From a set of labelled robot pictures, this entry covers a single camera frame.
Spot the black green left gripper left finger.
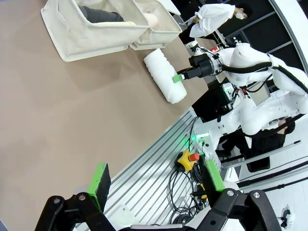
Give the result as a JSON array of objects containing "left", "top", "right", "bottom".
[{"left": 34, "top": 162, "right": 114, "bottom": 231}]

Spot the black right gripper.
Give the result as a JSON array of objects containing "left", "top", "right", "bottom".
[{"left": 173, "top": 53, "right": 221, "bottom": 83}]

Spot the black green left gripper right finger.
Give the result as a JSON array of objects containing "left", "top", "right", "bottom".
[{"left": 192, "top": 159, "right": 282, "bottom": 231}]

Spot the white towel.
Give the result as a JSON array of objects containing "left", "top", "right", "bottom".
[{"left": 143, "top": 47, "right": 188, "bottom": 104}]

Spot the pink towel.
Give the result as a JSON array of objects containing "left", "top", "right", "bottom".
[{"left": 143, "top": 13, "right": 159, "bottom": 27}]

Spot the grey towel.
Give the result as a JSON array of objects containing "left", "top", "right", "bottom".
[{"left": 78, "top": 6, "right": 125, "bottom": 25}]

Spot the yellow black plug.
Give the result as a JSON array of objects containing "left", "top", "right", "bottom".
[{"left": 191, "top": 183, "right": 208, "bottom": 200}]

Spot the yellow emergency stop button box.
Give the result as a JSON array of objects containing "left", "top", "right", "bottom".
[{"left": 176, "top": 149, "right": 200, "bottom": 172}]

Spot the black cabinet box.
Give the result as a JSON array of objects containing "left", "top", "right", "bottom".
[{"left": 192, "top": 80, "right": 233, "bottom": 122}]

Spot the beige fabric basket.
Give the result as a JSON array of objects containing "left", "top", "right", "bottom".
[
  {"left": 40, "top": 0, "right": 151, "bottom": 63},
  {"left": 129, "top": 0, "right": 183, "bottom": 51}
]

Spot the person in white clothes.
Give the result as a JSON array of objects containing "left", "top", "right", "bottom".
[{"left": 189, "top": 3, "right": 249, "bottom": 39}]

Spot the seated person in black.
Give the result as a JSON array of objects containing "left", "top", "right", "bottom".
[{"left": 215, "top": 117, "right": 297, "bottom": 158}]

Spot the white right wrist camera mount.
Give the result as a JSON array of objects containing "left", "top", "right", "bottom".
[{"left": 186, "top": 40, "right": 205, "bottom": 56}]

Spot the black cable coil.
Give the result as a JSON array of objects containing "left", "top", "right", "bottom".
[{"left": 168, "top": 166, "right": 207, "bottom": 226}]

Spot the black right arm cable sleeve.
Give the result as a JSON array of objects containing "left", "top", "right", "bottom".
[{"left": 222, "top": 60, "right": 308, "bottom": 94}]

